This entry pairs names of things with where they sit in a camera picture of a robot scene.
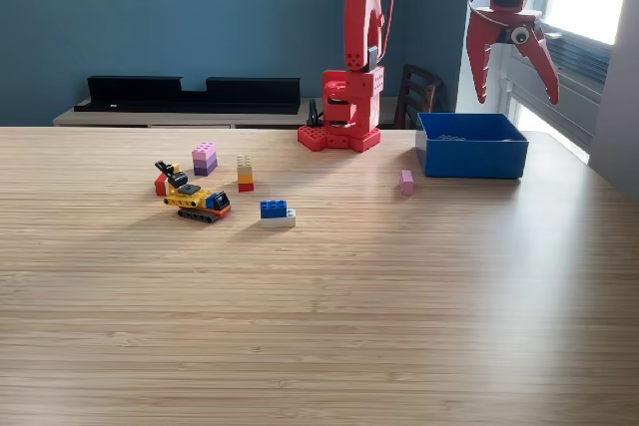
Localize yellow toy digger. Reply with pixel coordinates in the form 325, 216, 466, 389
154, 160, 233, 224

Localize pink purple brick stack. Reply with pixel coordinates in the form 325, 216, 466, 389
191, 141, 219, 178

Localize blue white brick stack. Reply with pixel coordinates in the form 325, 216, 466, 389
259, 200, 297, 228

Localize dark wooden chair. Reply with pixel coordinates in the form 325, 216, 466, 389
392, 64, 445, 131

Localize tan orange red brick stack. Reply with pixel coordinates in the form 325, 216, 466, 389
236, 155, 255, 193

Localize black shelf riser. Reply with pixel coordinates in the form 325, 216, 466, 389
73, 75, 303, 115

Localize blue plastic bin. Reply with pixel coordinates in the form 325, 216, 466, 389
416, 112, 529, 181

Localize grey window air conditioner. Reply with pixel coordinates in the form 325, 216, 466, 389
506, 16, 613, 153

